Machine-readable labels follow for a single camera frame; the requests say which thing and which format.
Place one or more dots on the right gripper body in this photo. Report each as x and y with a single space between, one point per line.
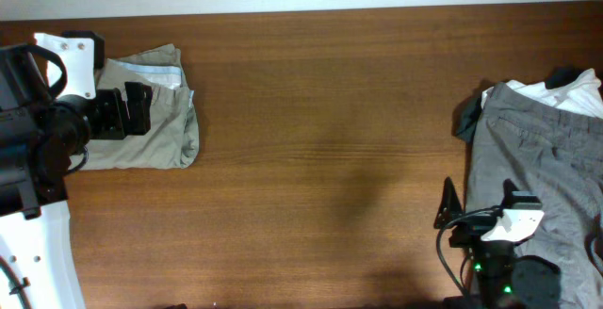
472 231

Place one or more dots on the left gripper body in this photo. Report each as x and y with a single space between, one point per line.
106 118

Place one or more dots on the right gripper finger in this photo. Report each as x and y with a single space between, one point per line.
450 207
510 191

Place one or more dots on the khaki shorts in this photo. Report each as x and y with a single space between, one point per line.
173 140

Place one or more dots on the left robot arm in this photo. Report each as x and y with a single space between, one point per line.
44 138

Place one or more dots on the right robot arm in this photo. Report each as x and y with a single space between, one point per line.
504 279

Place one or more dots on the grey shorts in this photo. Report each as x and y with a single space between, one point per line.
557 156

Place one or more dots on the white garment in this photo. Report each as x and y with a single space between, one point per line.
501 95

